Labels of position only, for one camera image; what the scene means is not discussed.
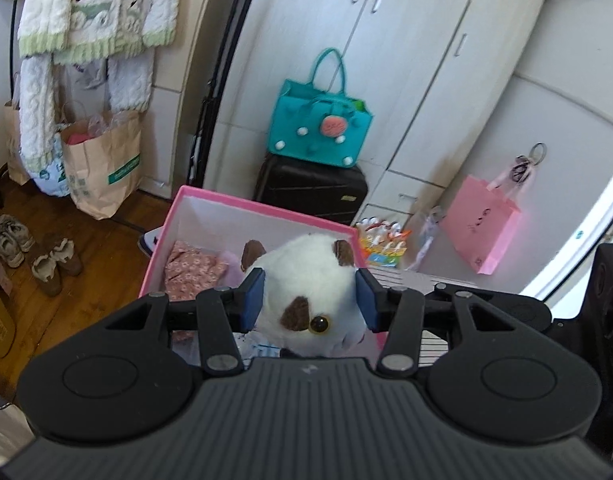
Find grey printed garment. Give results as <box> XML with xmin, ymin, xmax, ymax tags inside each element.
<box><xmin>61</xmin><ymin>57</ymin><xmax>112</xmax><ymax>92</ymax></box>

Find black folding frame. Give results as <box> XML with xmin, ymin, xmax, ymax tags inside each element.
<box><xmin>186</xmin><ymin>0</ymin><xmax>270</xmax><ymax>188</ymax></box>

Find plain brown paper bag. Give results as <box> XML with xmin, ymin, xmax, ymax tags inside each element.
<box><xmin>3</xmin><ymin>99</ymin><xmax>32</xmax><ymax>186</ymax></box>

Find pink storage box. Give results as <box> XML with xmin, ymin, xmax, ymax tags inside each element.
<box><xmin>138</xmin><ymin>185</ymin><xmax>394</xmax><ymax>361</ymax></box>

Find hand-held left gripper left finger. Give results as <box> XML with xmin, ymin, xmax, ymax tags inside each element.
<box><xmin>102</xmin><ymin>268</ymin><xmax>266</xmax><ymax>375</ymax></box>

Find pink floral cloth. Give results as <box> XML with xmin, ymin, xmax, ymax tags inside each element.
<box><xmin>164</xmin><ymin>240</ymin><xmax>230</xmax><ymax>301</ymax></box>

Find clear plastic bag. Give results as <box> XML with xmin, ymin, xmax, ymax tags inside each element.
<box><xmin>411</xmin><ymin>207</ymin><xmax>444</xmax><ymax>266</ymax></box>

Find grey sneaker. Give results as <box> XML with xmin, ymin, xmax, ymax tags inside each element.
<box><xmin>0</xmin><ymin>227</ymin><xmax>26</xmax><ymax>268</ymax></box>
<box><xmin>0</xmin><ymin>214</ymin><xmax>36</xmax><ymax>253</ymax></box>

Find colourful snack bag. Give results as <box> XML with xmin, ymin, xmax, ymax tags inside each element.
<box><xmin>356</xmin><ymin>217</ymin><xmax>412</xmax><ymax>268</ymax></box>

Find brown fleece-lined shoe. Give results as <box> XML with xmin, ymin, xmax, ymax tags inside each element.
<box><xmin>51</xmin><ymin>237</ymin><xmax>83</xmax><ymax>277</ymax></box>
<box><xmin>31</xmin><ymin>252</ymin><xmax>62</xmax><ymax>297</ymax></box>

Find white green plastic bag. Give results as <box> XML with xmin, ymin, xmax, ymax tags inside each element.
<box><xmin>25</xmin><ymin>145</ymin><xmax>73</xmax><ymax>198</ymax></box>

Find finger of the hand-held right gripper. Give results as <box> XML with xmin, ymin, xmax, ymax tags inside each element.
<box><xmin>433</xmin><ymin>282</ymin><xmax>518</xmax><ymax>312</ymax></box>

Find brown paper bag green label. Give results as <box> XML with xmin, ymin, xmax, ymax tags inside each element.
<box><xmin>60</xmin><ymin>109</ymin><xmax>143</xmax><ymax>221</ymax></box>

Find white wardrobe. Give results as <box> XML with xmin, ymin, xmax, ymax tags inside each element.
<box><xmin>214</xmin><ymin>0</ymin><xmax>549</xmax><ymax>233</ymax></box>

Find white brown plush dog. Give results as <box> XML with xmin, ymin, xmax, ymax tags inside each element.
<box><xmin>240</xmin><ymin>234</ymin><xmax>372</xmax><ymax>361</ymax></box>

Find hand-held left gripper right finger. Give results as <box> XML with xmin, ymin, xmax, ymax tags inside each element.
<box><xmin>355</xmin><ymin>267</ymin><xmax>513</xmax><ymax>375</ymax></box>

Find teal felt handbag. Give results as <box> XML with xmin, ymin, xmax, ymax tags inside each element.
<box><xmin>267</xmin><ymin>48</ymin><xmax>373</xmax><ymax>169</ymax></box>

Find pink paper bag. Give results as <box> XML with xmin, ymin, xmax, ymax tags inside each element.
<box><xmin>439</xmin><ymin>167</ymin><xmax>522</xmax><ymax>275</ymax></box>

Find white quilted blanket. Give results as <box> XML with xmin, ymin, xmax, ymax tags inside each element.
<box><xmin>0</xmin><ymin>385</ymin><xmax>37</xmax><ymax>461</ymax></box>

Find bunch of hair ties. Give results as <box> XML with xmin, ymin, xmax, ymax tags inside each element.
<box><xmin>510</xmin><ymin>142</ymin><xmax>547</xmax><ymax>184</ymax></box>

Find white door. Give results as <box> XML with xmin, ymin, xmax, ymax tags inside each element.
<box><xmin>519</xmin><ymin>145</ymin><xmax>613</xmax><ymax>318</ymax></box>

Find black suitcase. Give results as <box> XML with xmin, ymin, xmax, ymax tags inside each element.
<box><xmin>254</xmin><ymin>152</ymin><xmax>368</xmax><ymax>226</ymax></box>

